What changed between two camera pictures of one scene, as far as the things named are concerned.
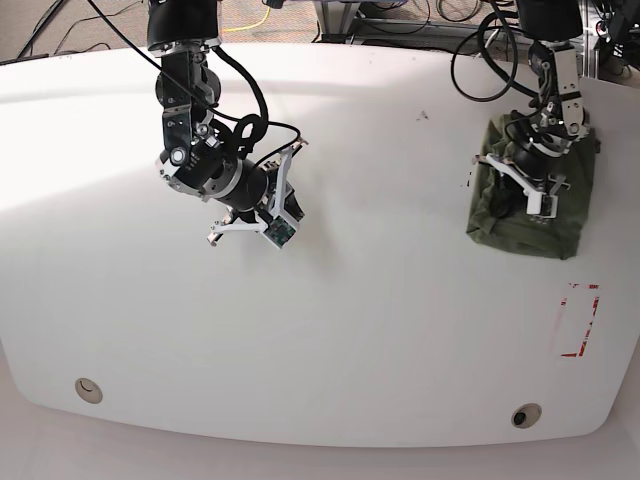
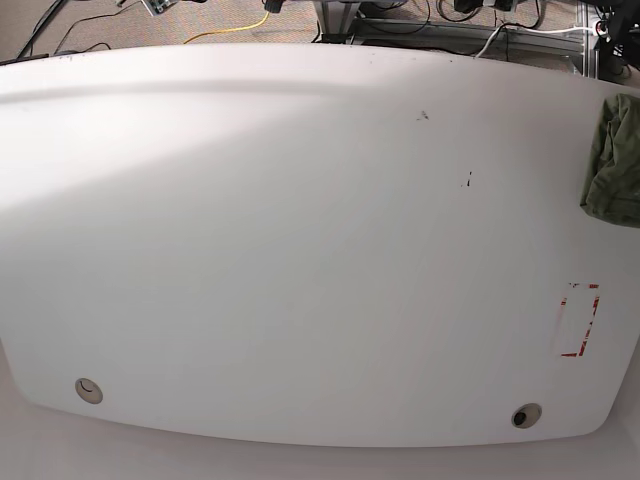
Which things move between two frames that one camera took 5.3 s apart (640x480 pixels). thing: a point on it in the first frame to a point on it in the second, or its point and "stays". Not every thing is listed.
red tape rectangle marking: (594, 310) stays
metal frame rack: (340, 24) stays
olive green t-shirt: (498, 213) to (611, 190)
